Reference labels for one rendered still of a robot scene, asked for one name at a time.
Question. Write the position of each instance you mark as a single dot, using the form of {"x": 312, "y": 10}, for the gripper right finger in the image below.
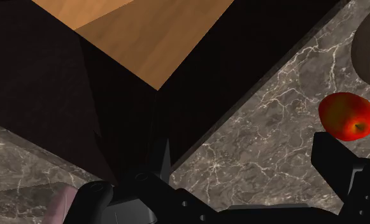
{"x": 363, "y": 189}

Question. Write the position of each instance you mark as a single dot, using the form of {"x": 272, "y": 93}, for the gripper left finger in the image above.
{"x": 159, "y": 198}

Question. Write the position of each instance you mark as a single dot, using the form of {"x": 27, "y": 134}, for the red apple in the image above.
{"x": 346, "y": 114}

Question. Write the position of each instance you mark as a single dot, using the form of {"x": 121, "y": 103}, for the pink rounded object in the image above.
{"x": 60, "y": 204}

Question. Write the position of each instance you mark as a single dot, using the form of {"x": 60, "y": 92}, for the tan brown bowl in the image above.
{"x": 363, "y": 46}

